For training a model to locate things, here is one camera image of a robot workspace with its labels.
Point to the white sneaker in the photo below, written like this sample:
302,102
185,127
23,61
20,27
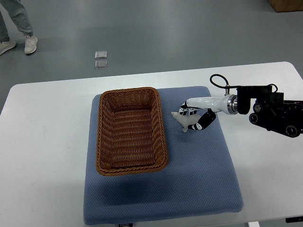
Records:
5,46
30,44

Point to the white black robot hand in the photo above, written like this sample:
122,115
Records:
207,107

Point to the person in grey trousers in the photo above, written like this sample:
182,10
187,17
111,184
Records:
18,15

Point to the upper metal floor plate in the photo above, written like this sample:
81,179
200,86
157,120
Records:
100,54

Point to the brown cardboard box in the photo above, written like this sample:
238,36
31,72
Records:
286,5

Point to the blue quilted mat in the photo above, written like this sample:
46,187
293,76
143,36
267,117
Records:
199,178

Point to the metal floor plate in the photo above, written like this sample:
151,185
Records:
100,54
101,64

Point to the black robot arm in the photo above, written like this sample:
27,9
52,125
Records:
270,110

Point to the white bear figurine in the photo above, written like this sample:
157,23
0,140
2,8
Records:
186,120

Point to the lower metal floor plate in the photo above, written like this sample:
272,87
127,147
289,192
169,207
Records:
101,64

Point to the brown wicker basket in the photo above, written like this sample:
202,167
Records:
130,134

